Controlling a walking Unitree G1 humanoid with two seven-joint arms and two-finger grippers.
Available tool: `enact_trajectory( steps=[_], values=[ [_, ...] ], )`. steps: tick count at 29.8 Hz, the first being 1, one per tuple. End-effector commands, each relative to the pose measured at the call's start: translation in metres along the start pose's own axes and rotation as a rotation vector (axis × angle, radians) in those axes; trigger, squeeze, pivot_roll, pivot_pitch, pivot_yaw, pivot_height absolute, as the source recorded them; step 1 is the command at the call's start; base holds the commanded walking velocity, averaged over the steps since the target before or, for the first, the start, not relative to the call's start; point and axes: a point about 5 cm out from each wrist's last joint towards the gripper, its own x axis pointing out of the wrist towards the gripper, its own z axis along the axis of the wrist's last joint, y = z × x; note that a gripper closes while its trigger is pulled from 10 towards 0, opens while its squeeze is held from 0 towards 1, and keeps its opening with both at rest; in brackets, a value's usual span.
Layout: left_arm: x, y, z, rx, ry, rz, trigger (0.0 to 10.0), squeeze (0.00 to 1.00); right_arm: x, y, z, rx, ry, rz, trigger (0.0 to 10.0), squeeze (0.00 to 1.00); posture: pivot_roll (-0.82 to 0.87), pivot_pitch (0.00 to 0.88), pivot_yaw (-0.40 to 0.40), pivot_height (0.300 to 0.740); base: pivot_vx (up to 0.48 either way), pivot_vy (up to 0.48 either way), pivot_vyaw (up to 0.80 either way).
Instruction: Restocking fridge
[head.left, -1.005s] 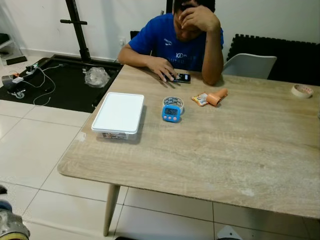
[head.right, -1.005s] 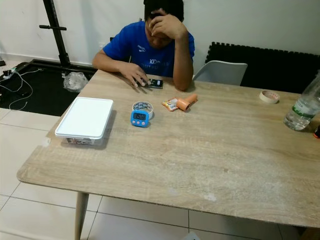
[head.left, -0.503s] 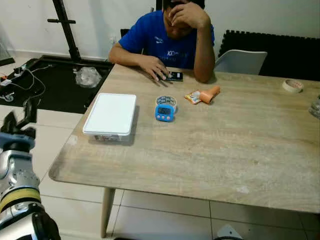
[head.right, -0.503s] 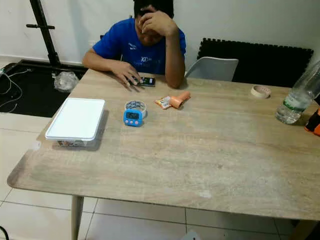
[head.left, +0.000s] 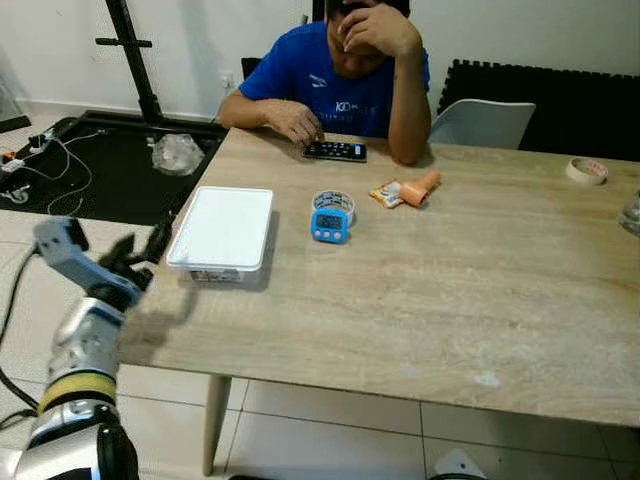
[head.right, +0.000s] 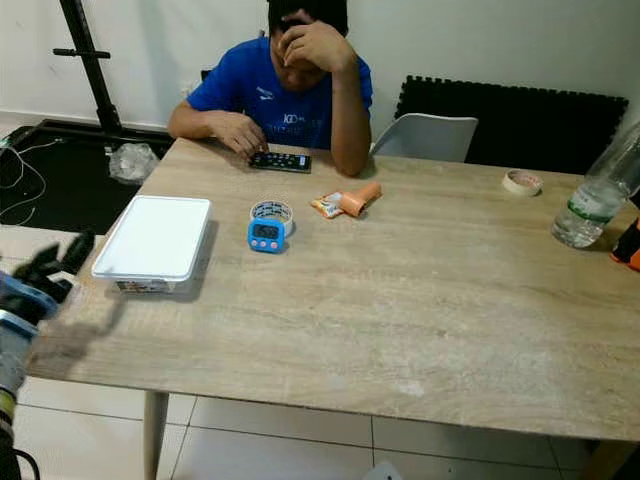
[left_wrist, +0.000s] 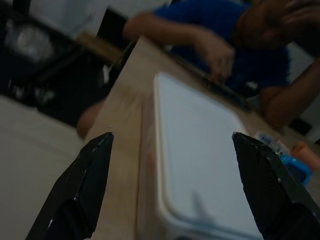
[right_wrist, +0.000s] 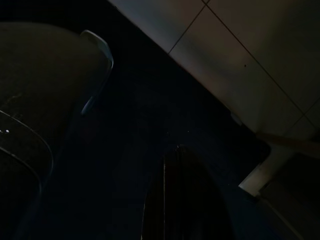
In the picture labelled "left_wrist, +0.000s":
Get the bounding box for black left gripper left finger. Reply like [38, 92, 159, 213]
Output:
[24, 131, 115, 240]

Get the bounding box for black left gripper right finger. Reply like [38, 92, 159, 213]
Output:
[231, 131, 320, 240]

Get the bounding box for black phone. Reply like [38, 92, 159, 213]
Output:
[199, 69, 252, 111]

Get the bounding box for person's right hand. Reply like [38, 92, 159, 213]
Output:
[193, 34, 236, 83]

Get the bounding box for person's left hand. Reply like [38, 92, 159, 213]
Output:
[261, 0, 320, 32]

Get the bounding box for blue plastic item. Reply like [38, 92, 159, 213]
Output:
[281, 154, 313, 188]

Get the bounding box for orange plastic cup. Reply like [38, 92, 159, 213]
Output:
[290, 141, 320, 169]

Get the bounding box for white lidded plastic container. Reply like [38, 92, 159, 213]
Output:
[152, 71, 263, 240]

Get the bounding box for light wooden table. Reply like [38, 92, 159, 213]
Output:
[84, 34, 320, 240]

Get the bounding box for black storage crate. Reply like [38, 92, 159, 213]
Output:
[0, 4, 118, 126]

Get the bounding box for person in blue shirt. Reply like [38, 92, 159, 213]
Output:
[123, 0, 320, 101]

